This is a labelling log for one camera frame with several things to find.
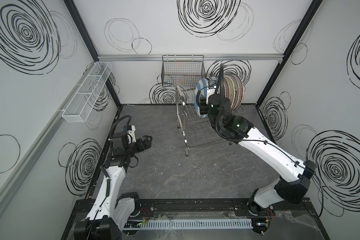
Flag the cream floral plate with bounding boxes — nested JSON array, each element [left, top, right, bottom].
[[223, 75, 233, 103]]

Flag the red character plate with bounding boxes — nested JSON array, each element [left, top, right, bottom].
[[231, 75, 240, 111]]

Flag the blue striped plate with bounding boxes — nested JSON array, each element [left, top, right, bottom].
[[194, 78, 211, 118]]

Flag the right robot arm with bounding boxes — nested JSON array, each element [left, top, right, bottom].
[[207, 94, 316, 216]]

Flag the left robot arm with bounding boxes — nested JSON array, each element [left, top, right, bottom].
[[74, 132, 153, 240]]

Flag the stainless steel dish rack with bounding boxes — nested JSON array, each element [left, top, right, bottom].
[[175, 84, 247, 157]]

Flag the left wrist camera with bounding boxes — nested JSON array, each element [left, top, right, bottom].
[[126, 125, 136, 143]]

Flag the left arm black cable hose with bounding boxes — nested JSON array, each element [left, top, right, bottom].
[[108, 114, 133, 140]]

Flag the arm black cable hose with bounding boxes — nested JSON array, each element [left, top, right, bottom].
[[196, 63, 250, 143], [108, 114, 133, 140]]

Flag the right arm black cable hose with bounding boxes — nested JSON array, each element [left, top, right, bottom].
[[196, 63, 250, 143]]

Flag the black wire basket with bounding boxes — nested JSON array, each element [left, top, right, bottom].
[[161, 55, 206, 88]]

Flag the white slotted cable duct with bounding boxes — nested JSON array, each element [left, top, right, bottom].
[[124, 219, 253, 231]]

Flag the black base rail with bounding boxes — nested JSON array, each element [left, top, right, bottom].
[[74, 197, 314, 217]]

